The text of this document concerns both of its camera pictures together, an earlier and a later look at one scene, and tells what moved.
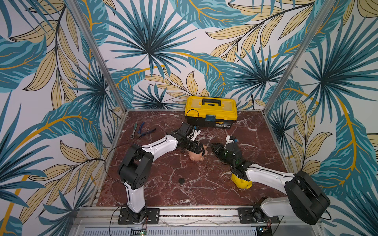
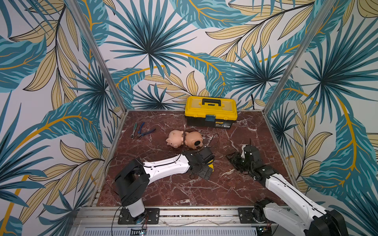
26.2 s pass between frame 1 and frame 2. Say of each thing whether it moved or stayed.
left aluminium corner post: stayed
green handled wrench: stayed
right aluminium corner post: stayed
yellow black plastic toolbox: stayed
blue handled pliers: stayed
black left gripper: moved
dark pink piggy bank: moved
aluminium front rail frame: stayed
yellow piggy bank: moved
